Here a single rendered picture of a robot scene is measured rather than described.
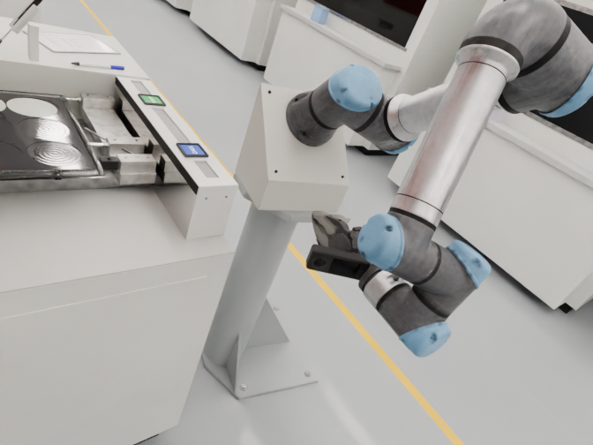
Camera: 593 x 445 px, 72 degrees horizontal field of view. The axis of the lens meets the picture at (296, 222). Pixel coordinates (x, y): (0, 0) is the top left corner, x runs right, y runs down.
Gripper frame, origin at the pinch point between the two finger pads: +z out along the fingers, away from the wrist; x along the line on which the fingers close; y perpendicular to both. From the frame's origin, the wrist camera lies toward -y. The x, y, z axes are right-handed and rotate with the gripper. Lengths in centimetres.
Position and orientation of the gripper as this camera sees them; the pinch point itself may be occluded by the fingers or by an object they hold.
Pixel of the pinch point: (313, 216)
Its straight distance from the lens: 87.2
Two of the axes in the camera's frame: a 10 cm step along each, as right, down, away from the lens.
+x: 3.0, -7.8, -5.5
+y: 8.2, -0.9, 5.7
